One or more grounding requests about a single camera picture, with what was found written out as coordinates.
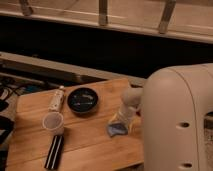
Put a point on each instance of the metal railing post right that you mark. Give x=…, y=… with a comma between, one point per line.
x=166, y=16

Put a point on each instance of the wooden cutting board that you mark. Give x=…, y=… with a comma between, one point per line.
x=87, y=147

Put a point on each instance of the black ceramic bowl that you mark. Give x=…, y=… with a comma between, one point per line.
x=82, y=100

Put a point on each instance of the metal railing post middle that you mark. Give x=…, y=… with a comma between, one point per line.
x=103, y=19

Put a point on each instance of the white tube bottle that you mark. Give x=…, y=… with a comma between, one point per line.
x=57, y=100

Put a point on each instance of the metal railing post left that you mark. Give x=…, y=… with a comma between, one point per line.
x=25, y=8

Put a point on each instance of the metal railing post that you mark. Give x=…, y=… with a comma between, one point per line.
x=166, y=16
x=25, y=8
x=103, y=19

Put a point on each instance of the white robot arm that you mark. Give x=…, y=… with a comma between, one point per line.
x=173, y=104

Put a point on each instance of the black white striped bar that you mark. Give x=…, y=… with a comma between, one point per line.
x=54, y=153

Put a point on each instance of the clear plastic cup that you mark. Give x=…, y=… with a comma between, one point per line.
x=54, y=123

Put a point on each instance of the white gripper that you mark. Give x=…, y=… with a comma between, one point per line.
x=125, y=114

